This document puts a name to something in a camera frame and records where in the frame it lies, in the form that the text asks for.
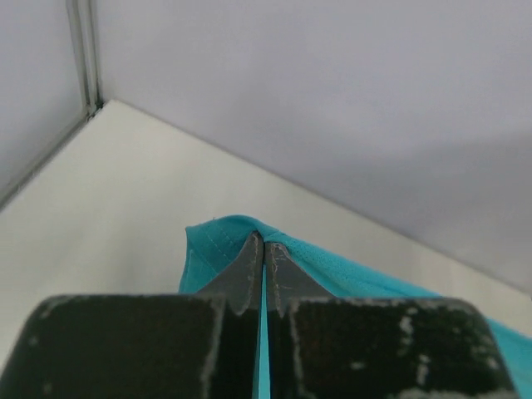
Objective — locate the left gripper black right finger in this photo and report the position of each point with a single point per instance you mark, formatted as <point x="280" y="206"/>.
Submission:
<point x="286" y="280"/>

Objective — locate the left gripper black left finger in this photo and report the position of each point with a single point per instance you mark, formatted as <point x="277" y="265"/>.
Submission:
<point x="241" y="281"/>

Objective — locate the teal t-shirt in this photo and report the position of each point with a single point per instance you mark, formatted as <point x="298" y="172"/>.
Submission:
<point x="214" y="244"/>

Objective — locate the left aluminium corner post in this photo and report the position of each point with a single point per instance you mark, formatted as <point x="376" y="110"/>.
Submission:
<point x="49" y="83"/>

